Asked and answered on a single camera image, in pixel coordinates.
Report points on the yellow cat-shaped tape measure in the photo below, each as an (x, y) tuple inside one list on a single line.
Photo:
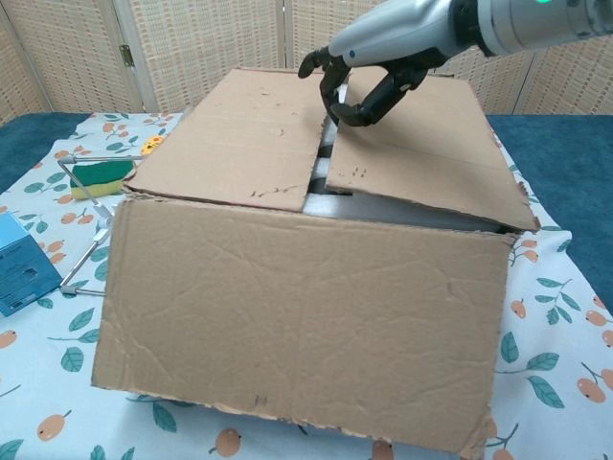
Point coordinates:
[(154, 144)]

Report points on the brass screen hinge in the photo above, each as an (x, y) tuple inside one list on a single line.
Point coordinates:
[(125, 54)]

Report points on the blue velvet table cover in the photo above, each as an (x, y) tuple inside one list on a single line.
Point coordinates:
[(565, 182)]

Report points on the green yellow sponge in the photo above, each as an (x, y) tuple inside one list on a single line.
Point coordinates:
[(103, 177)]

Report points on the bamboo folding screen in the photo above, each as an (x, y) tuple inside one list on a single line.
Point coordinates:
[(201, 48)]

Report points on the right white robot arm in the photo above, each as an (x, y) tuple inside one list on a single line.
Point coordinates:
[(527, 24)]

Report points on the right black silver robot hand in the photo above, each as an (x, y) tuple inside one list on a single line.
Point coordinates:
[(392, 29)]

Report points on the cardboard box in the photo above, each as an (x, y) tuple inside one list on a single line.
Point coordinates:
[(297, 311)]

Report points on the floral print tablecloth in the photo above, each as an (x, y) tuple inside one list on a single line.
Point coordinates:
[(551, 359)]

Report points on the small blue carton box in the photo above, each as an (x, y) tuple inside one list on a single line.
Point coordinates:
[(24, 268)]

